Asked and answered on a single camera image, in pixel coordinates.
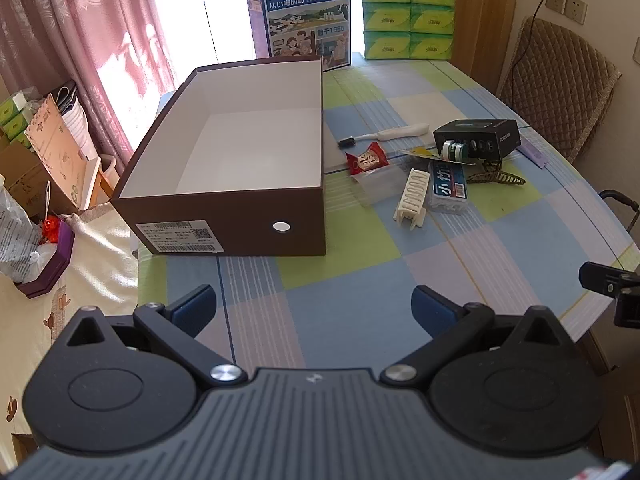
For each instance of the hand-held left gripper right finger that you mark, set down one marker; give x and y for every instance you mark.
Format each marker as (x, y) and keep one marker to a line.
(430, 310)

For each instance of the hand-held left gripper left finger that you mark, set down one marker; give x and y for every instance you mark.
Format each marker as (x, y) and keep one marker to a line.
(192, 305)

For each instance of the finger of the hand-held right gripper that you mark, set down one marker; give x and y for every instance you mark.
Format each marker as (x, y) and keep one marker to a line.
(607, 280)

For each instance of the brown cardboard storage box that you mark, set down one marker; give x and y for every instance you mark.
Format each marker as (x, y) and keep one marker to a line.
(225, 225)

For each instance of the cream hair claw clip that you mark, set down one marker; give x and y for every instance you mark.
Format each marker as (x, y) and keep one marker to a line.
(412, 195)

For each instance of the blue toothpick box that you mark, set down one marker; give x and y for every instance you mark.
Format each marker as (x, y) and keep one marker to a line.
(447, 187)

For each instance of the clear plastic case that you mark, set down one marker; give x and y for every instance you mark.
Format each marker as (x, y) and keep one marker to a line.
(377, 185)

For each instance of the leopard hair claw clip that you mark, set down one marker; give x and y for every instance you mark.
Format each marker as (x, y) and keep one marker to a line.
(500, 176)

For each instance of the green balm card pack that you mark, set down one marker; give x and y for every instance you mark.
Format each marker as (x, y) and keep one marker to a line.
(452, 151)

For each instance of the red snack packet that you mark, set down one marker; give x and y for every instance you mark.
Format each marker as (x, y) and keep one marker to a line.
(367, 158)

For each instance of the white toothbrush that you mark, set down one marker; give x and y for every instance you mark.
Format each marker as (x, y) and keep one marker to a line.
(395, 133)

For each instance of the small black box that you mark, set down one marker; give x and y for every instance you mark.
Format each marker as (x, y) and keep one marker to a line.
(480, 132)

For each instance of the checked cloth desktop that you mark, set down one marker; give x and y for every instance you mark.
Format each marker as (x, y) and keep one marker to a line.
(350, 290)

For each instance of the cream printed cloth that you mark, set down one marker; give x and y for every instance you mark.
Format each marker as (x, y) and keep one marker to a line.
(90, 270)

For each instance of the purple octagonal box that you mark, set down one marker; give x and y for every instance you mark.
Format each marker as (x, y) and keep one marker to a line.
(47, 270)

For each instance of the red ornament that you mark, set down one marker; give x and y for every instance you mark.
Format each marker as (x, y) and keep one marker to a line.
(49, 227)

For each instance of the metal spoon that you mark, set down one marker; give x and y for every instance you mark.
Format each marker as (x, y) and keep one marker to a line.
(46, 197)

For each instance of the clear plastic bag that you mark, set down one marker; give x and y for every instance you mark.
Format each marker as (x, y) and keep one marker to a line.
(15, 230)

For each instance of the plain brown cardboard box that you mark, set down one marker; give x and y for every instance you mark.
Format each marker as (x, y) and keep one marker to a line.
(25, 180)

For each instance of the brown quilted chair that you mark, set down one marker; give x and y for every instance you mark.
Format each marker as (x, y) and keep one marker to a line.
(560, 75)

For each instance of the printed cardboard box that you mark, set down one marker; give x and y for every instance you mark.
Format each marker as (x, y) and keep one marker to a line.
(55, 145)

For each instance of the white plastic buckets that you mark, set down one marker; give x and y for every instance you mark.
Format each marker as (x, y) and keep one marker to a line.
(80, 125)

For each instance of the small green tissue packs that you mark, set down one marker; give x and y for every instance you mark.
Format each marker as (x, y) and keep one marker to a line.
(10, 117)

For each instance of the wooden cabinet panel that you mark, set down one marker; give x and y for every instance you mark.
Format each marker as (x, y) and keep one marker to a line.
(480, 25)

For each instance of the stack of green tissue packs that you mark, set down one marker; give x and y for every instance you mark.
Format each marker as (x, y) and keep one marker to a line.
(407, 15)

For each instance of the pink curtain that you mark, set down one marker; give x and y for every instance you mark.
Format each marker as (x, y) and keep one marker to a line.
(90, 25)

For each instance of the blue printed milk carton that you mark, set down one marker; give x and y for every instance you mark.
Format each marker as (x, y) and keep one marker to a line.
(300, 10)

